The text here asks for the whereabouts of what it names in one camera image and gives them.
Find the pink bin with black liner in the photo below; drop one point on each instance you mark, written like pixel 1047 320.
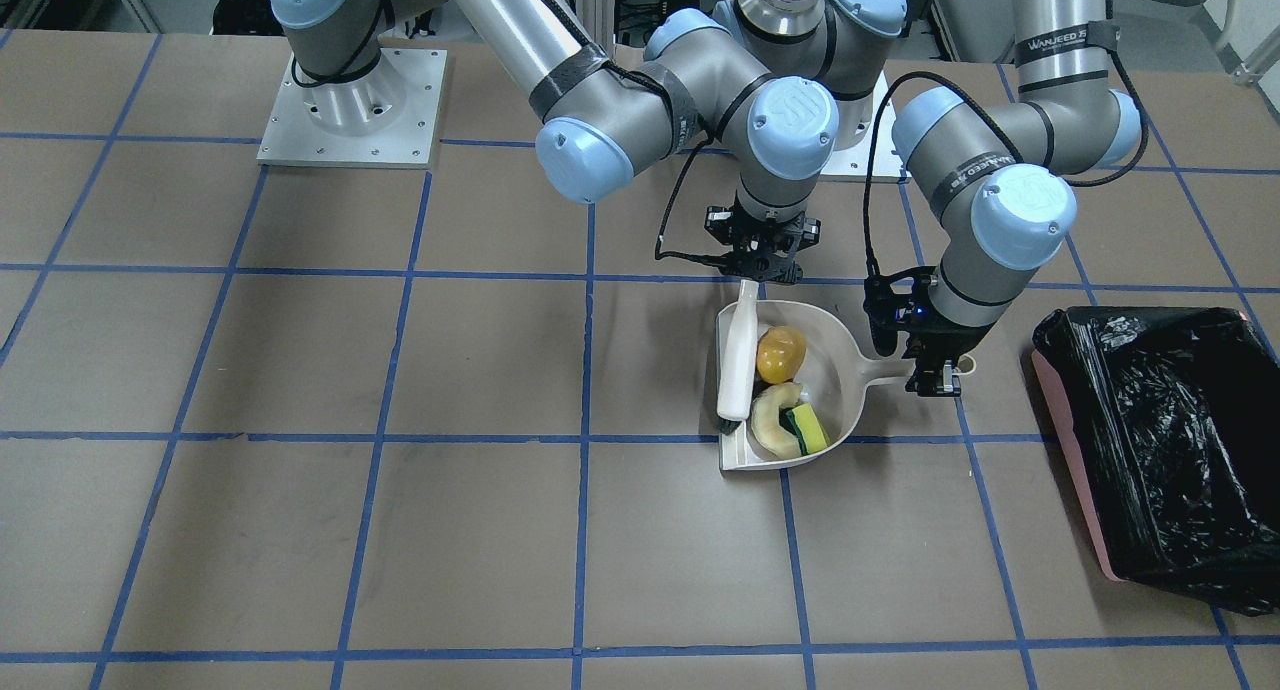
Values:
pixel 1168 421

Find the yellow lemon-shaped toy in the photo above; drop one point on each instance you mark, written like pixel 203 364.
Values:
pixel 780 352

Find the pale croissant-shaped toy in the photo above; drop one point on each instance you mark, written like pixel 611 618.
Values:
pixel 766 420

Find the white plastic dustpan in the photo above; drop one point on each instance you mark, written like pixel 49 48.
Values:
pixel 835 376

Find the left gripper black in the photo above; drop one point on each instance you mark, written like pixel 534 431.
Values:
pixel 948 339

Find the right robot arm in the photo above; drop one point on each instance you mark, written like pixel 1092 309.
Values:
pixel 601 124

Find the white hand brush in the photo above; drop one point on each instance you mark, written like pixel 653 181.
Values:
pixel 737 361

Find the yellow green sponge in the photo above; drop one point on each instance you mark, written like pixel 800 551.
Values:
pixel 802 421

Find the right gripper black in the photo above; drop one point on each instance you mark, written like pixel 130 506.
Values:
pixel 719 224

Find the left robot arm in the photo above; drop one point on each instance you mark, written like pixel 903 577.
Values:
pixel 998 179

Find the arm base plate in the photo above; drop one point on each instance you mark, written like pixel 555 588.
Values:
pixel 386 119
pixel 789 124

